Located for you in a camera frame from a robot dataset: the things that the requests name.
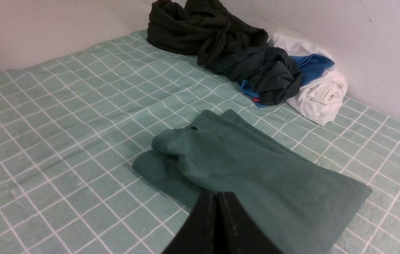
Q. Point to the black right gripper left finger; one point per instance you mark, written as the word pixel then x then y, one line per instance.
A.
pixel 198 233

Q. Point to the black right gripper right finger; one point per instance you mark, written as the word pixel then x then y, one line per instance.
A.
pixel 238 234

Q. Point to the green long sleeve shirt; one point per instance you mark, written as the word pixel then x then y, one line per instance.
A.
pixel 300 206

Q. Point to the white crumpled garment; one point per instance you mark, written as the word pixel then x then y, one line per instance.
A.
pixel 321 99

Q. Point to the dark grey crumpled garment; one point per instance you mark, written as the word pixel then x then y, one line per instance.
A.
pixel 269 72

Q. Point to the green checkered table cloth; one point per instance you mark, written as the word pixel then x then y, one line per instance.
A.
pixel 71 127

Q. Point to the blue crumpled garment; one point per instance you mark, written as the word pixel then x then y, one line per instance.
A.
pixel 311 66

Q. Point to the dark olive crumpled garment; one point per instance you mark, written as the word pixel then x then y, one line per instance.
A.
pixel 202 28

